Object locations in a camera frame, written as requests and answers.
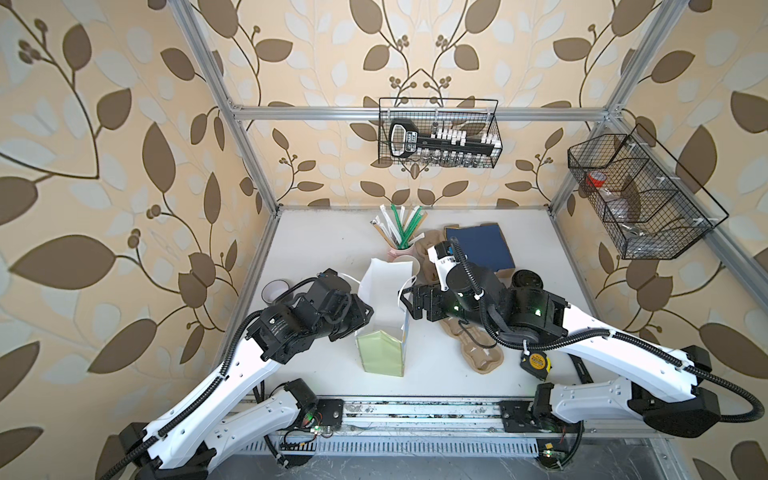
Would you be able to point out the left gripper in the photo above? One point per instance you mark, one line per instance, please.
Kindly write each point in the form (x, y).
(362, 315)

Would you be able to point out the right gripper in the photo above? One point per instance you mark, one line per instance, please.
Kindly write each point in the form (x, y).
(415, 307)

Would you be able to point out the white green paper bag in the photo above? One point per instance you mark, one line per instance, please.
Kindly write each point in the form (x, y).
(382, 342)

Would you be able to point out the black paper coffee cup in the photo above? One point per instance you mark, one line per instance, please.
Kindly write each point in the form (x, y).
(526, 282)

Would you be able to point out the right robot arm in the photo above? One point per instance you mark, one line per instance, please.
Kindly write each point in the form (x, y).
(672, 391)

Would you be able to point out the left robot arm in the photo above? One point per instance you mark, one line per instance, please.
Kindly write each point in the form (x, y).
(203, 430)

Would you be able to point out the remaining black paper cup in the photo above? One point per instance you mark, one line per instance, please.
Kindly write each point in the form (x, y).
(409, 258)

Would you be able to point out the pink straw holder cup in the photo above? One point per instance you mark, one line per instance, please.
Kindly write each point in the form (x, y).
(394, 253)

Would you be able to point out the white wrapped straw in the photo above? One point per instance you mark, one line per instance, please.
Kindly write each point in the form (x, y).
(389, 226)

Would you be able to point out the grey tape roll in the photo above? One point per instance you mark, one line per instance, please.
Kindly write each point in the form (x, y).
(274, 289)

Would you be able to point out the yellow tape measure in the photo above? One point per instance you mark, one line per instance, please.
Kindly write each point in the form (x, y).
(536, 364)

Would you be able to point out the black tool in basket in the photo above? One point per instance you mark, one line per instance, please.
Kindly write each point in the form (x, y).
(404, 140)

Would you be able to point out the black wrench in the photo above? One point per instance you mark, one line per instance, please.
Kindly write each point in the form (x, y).
(581, 370)

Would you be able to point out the red item in basket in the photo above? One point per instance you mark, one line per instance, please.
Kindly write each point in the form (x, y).
(595, 179)

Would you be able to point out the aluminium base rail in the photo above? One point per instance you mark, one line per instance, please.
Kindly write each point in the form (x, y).
(403, 427)

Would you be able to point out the back wire basket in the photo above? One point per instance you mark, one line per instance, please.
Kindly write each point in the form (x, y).
(470, 114)

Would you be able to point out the wire basket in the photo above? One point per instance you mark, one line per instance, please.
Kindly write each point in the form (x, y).
(652, 205)
(470, 114)

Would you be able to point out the right wire basket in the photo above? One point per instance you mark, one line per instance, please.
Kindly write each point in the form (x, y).
(652, 205)

